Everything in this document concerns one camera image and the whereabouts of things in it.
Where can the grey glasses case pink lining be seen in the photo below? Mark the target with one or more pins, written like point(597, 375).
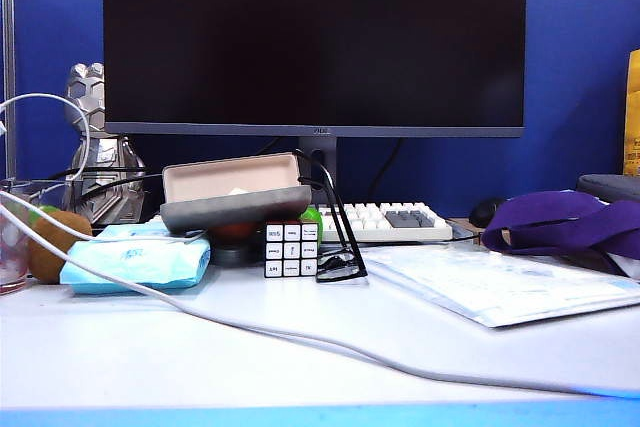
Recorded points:
point(225, 209)

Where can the brown kiwi fruit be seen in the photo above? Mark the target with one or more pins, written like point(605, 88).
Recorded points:
point(50, 247)

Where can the clear plastic document bag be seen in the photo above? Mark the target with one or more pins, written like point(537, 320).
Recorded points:
point(525, 287)

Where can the purple fabric bag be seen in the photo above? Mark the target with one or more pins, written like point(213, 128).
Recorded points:
point(550, 217)

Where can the light blue wet wipes pack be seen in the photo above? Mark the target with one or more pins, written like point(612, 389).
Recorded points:
point(135, 262)

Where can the silver faceted trophy figurine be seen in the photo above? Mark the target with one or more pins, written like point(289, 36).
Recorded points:
point(100, 147)

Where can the black computer monitor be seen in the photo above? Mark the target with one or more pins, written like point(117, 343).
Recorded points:
point(250, 37)

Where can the black puzzle cube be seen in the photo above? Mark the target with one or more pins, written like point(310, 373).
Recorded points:
point(291, 249)

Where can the black computer mouse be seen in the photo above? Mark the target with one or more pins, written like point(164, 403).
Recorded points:
point(485, 212)

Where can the yellow bag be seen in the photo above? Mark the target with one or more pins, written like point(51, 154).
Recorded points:
point(633, 117)

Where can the white and grey keyboard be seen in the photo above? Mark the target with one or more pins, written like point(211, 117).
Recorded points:
point(400, 227)

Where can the black frame glasses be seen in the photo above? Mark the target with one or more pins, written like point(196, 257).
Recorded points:
point(357, 269)

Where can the grey pouch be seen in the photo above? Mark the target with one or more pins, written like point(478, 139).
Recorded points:
point(610, 187)

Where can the grey monitor stand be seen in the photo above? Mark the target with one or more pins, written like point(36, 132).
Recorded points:
point(305, 167)

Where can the clear glass cup ribbon print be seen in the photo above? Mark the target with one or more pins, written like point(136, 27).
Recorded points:
point(12, 257)

